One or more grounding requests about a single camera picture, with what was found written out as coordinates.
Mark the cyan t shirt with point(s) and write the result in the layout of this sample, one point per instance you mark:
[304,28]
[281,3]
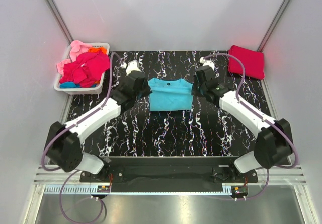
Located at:
[174,95]

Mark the magenta t shirt in basket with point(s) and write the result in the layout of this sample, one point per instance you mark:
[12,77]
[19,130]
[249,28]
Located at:
[86,70]

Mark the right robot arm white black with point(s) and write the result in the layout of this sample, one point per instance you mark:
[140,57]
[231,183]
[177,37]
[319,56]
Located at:
[273,137]

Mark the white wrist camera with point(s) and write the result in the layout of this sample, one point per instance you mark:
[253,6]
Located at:
[206,62]
[130,67]

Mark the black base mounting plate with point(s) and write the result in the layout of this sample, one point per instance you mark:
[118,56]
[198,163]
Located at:
[169,175]

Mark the orange t shirt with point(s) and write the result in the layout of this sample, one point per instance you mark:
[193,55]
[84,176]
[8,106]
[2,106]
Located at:
[97,49]

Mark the aluminium frame rail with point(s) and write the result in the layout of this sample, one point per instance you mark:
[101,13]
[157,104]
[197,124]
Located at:
[277,176]

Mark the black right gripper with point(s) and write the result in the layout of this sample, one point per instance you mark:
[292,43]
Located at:
[195,91]

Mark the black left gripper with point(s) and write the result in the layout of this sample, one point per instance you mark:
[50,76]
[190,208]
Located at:
[147,91]

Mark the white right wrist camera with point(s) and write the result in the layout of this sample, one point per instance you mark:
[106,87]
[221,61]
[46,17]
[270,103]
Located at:
[206,62]

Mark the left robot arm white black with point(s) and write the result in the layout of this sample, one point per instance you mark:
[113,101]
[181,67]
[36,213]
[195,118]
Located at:
[64,141]

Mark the white plastic laundry basket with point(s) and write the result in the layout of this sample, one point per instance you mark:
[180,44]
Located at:
[95,90]

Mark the blue t shirt in basket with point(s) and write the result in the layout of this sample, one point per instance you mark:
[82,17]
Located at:
[73,85]

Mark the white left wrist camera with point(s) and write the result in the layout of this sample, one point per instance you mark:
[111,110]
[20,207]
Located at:
[130,67]

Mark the folded red t shirt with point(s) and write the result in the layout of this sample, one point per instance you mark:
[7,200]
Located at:
[253,62]

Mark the light pink t shirt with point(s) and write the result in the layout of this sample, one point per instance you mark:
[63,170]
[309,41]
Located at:
[77,48]

